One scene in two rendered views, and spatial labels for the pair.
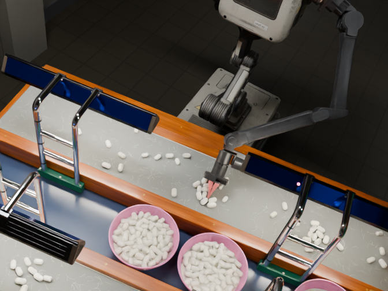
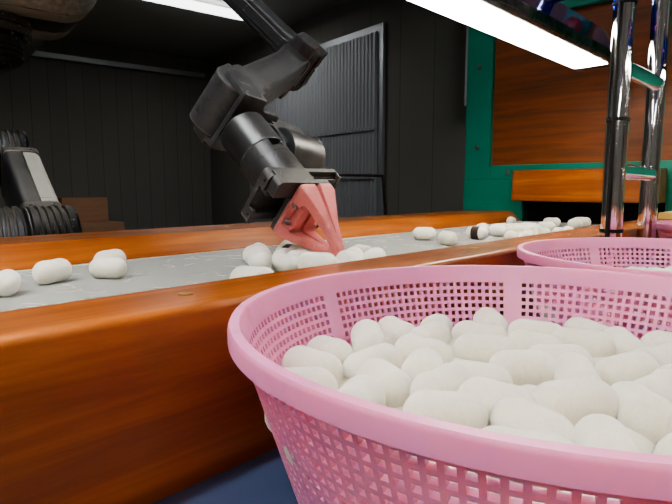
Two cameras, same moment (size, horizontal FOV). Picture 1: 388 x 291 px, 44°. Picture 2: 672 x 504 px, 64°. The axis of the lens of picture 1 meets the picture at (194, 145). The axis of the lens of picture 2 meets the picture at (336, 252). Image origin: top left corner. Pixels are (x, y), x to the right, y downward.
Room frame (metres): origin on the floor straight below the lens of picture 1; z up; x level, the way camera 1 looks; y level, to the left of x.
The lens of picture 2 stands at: (0.80, 0.33, 0.82)
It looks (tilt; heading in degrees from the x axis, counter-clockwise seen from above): 7 degrees down; 305
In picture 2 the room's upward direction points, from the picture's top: straight up
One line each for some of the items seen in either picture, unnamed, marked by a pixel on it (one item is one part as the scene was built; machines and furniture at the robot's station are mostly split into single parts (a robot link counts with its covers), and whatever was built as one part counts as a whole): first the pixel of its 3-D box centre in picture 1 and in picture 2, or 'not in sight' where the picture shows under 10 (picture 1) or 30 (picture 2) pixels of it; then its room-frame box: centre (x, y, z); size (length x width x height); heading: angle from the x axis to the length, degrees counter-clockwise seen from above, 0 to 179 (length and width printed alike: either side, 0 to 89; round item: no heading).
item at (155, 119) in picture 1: (79, 90); not in sight; (1.20, 0.46, 1.08); 0.62 x 0.08 x 0.07; 81
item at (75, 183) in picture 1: (69, 134); not in sight; (1.12, 0.48, 0.90); 0.20 x 0.19 x 0.45; 81
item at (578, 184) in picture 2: not in sight; (583, 185); (1.03, -0.94, 0.83); 0.30 x 0.06 x 0.07; 171
